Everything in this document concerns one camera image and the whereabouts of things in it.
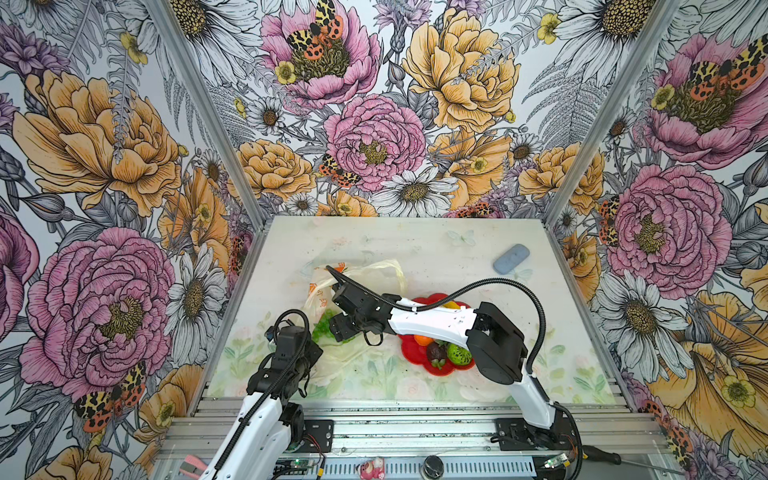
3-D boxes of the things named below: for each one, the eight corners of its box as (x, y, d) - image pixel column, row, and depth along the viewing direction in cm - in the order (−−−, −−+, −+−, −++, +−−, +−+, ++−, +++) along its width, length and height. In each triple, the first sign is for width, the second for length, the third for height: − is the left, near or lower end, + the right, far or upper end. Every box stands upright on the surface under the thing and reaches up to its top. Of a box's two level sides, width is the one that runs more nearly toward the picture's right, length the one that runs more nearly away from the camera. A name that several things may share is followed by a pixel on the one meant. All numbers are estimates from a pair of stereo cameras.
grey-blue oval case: (503, 277, 107) (506, 272, 105) (490, 267, 110) (492, 262, 108) (529, 255, 114) (532, 250, 112) (516, 246, 117) (519, 241, 115)
